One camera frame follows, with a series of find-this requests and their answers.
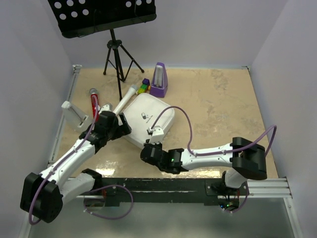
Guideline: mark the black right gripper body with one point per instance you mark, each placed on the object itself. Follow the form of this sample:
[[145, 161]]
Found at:
[[158, 145]]

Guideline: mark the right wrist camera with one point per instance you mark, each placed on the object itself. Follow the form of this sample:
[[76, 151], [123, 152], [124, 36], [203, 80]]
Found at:
[[156, 135]]

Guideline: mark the black music stand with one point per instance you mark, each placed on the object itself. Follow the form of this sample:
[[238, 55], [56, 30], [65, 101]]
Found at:
[[80, 18]]

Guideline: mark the red toy microphone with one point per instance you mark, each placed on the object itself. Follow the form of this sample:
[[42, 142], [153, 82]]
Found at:
[[94, 95]]

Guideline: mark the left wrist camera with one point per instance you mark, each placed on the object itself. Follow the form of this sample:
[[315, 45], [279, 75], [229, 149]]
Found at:
[[106, 107]]

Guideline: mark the grey medicine case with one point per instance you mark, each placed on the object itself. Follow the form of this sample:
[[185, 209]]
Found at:
[[144, 112]]

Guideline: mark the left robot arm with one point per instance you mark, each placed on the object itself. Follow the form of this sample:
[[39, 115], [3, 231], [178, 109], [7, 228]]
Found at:
[[44, 194]]

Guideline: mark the purple metronome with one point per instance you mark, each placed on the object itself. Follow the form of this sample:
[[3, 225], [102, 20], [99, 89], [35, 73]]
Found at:
[[159, 84]]

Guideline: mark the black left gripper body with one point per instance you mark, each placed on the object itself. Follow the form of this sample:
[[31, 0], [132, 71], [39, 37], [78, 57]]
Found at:
[[114, 133]]

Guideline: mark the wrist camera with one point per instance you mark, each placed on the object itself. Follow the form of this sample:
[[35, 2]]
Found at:
[[156, 135], [106, 107]]

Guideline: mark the white toy microphone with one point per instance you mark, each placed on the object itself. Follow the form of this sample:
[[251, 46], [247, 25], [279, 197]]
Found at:
[[131, 91]]

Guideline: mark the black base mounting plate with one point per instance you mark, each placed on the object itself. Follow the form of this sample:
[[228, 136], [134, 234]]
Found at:
[[167, 190]]

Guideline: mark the colourful toy block train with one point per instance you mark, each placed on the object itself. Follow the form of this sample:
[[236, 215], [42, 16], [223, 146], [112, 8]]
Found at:
[[145, 86]]

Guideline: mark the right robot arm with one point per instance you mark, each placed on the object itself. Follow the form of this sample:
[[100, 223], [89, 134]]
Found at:
[[245, 160]]

